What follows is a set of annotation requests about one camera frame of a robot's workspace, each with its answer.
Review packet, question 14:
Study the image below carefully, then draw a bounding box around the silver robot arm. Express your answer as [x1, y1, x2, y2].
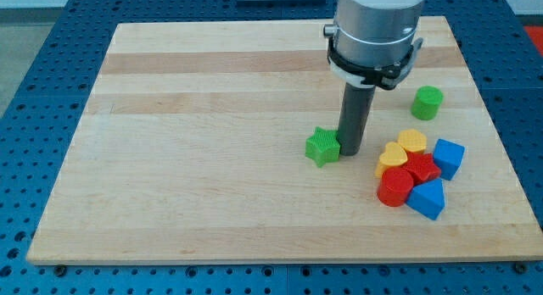
[323, 0, 425, 90]

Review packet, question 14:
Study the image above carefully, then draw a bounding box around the green star block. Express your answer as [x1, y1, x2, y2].
[305, 126, 340, 168]

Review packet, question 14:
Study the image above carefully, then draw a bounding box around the red star block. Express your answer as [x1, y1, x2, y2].
[401, 153, 441, 186]

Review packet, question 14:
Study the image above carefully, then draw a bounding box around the wooden board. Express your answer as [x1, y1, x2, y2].
[26, 16, 542, 265]

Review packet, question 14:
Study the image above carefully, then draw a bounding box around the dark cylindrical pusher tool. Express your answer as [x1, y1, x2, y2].
[337, 83, 376, 156]

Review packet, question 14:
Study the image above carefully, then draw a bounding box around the yellow heart block front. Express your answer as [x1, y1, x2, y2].
[374, 142, 408, 178]

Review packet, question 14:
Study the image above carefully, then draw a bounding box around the yellow heart block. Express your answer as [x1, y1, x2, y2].
[374, 142, 408, 178]
[397, 129, 428, 154]

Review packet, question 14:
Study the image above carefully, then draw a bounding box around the red cylinder block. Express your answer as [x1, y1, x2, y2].
[377, 167, 414, 207]

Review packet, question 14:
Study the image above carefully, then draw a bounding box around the yellow heart block rear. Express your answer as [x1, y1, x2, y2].
[397, 129, 428, 154]

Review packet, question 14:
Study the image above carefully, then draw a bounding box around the green cylinder block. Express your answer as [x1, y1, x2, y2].
[411, 86, 444, 120]

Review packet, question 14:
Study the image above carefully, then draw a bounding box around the blue triangle block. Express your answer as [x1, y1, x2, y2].
[406, 178, 445, 220]

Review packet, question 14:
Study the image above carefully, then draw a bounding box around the blue cube block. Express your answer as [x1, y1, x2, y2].
[433, 138, 466, 181]

